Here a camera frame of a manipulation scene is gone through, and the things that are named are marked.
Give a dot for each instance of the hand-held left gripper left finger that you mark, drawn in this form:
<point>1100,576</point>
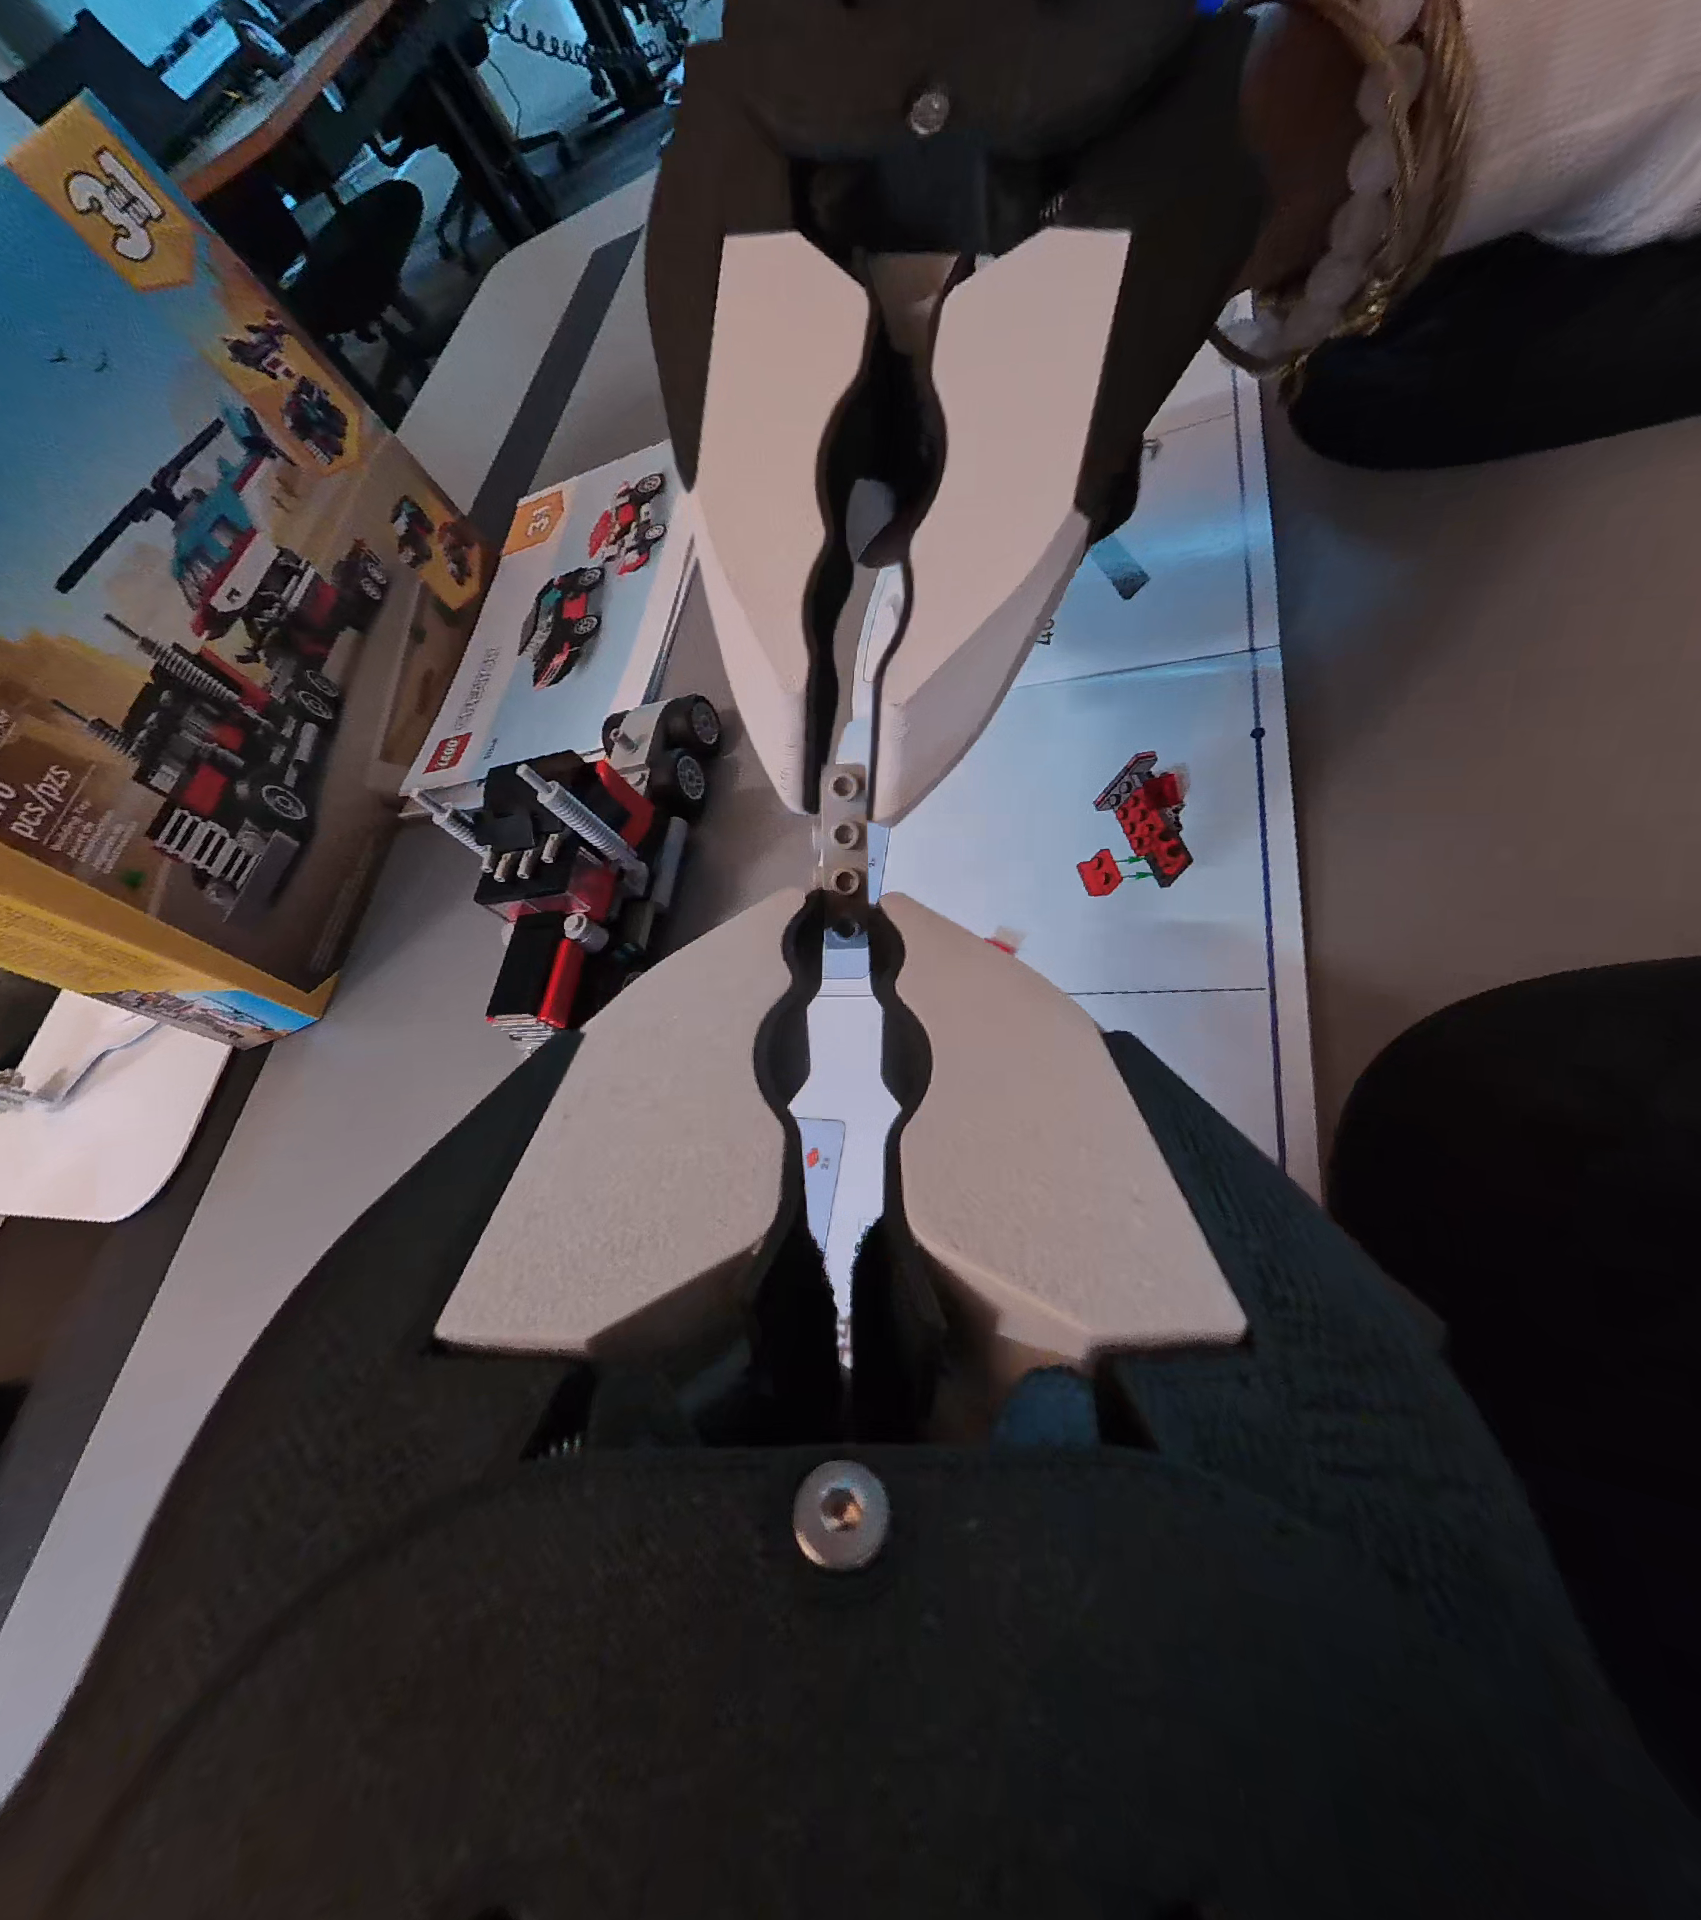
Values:
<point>626,1184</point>

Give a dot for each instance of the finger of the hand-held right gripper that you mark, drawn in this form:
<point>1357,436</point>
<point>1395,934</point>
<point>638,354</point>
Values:
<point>767,451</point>
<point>1016,451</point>

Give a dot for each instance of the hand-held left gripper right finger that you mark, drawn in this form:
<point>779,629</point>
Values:
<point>1061,1184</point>

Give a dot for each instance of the open lego instruction booklet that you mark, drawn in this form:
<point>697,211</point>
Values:
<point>1182,674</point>

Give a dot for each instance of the black red lego truck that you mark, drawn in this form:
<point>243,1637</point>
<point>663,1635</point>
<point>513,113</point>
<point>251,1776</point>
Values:
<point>566,855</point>

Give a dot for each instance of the lego instruction booklet car cover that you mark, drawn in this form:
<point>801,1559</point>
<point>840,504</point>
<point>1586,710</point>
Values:
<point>492,704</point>

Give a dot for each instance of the lego set cardboard box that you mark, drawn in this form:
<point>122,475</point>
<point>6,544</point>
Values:
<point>114,525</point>

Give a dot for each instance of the person's right hand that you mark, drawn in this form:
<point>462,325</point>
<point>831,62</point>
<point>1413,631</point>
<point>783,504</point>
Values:
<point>1299,151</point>

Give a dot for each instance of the white rounded pad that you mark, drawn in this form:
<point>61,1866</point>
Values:
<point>101,1141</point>

